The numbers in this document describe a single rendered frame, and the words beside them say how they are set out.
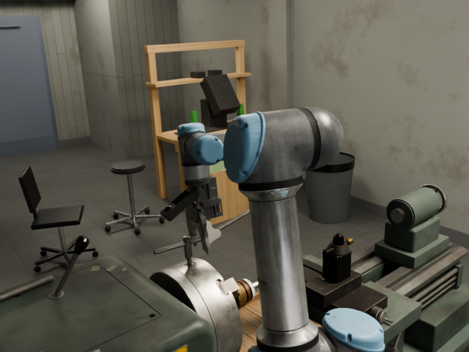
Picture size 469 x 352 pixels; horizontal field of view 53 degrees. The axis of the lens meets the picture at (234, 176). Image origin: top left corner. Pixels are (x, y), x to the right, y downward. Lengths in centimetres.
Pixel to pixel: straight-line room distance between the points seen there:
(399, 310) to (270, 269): 99
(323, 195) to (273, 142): 383
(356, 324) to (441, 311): 133
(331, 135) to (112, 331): 64
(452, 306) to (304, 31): 371
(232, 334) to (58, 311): 45
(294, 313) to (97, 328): 47
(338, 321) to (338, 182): 364
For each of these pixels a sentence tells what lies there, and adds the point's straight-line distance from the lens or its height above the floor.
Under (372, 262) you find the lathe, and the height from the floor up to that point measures 86.
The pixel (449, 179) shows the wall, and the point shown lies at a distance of 445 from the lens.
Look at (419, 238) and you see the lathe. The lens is 220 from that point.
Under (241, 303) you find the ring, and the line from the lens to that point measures 149.
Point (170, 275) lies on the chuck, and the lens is 133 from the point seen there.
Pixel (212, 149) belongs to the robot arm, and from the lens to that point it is 116.
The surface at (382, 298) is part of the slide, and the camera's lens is 175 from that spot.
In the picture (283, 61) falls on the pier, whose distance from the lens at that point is 548.
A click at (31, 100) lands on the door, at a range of 845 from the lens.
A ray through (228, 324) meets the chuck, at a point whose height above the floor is 112.
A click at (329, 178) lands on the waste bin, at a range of 452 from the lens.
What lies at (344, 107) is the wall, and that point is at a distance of 503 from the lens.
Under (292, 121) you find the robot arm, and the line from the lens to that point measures 82.
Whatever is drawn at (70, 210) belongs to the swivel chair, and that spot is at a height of 43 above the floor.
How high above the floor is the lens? 188
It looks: 18 degrees down
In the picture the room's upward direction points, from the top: 2 degrees counter-clockwise
